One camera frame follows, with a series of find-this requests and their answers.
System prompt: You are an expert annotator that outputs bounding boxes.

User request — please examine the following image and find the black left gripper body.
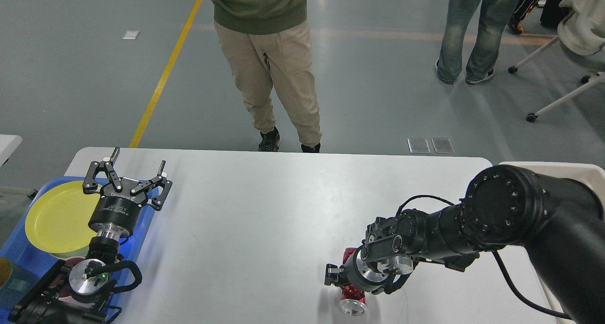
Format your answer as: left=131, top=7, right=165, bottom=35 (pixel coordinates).
left=88, top=182, right=148, bottom=238

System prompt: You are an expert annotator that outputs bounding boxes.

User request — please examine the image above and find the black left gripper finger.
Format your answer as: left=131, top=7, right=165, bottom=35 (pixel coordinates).
left=83, top=147, right=123, bottom=196
left=130, top=161, right=173, bottom=211

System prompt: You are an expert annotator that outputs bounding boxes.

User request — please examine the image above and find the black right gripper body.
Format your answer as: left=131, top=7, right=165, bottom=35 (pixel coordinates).
left=342, top=248, right=395, bottom=294

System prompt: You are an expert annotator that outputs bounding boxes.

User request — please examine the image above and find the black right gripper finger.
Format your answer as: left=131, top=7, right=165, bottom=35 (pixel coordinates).
left=324, top=264, right=348, bottom=288

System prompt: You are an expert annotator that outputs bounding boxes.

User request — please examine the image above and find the crushed red soda can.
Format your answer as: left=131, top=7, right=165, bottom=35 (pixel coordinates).
left=339, top=248, right=368, bottom=316

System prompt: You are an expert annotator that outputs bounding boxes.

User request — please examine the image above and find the yellow plastic plate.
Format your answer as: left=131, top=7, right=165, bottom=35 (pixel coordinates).
left=25, top=180, right=99, bottom=253

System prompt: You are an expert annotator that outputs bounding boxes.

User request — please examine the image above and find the dark teal mug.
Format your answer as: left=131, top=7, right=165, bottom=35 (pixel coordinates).
left=0, top=257, right=39, bottom=310

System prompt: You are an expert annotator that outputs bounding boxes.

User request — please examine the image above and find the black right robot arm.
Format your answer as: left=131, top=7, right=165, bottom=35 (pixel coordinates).
left=324, top=164, right=604, bottom=324

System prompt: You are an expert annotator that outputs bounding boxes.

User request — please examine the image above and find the pale green plate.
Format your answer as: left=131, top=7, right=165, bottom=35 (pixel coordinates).
left=49, top=246, right=89, bottom=260

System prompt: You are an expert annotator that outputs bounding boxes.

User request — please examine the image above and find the white side table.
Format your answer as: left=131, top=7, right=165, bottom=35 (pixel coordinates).
left=0, top=134, right=22, bottom=166

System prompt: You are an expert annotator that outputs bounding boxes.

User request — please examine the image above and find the blue plastic tray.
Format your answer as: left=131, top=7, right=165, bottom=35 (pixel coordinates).
left=0, top=176, right=159, bottom=324

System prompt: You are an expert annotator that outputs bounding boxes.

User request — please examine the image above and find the person in green sweater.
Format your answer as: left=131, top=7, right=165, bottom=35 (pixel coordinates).
left=210, top=0, right=322, bottom=153

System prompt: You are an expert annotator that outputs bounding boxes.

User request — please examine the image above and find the office chair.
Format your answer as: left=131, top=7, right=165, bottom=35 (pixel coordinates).
left=508, top=36, right=604, bottom=122

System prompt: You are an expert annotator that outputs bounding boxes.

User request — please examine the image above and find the beige plastic bin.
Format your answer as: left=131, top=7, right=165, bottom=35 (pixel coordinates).
left=499, top=162, right=605, bottom=324

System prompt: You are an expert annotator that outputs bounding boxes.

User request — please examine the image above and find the person in blue jeans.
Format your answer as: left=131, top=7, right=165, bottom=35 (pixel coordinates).
left=435, top=0, right=519, bottom=85

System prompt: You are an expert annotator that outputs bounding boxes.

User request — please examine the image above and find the person in dark clothes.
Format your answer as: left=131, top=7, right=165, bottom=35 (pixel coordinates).
left=508, top=0, right=575, bottom=35

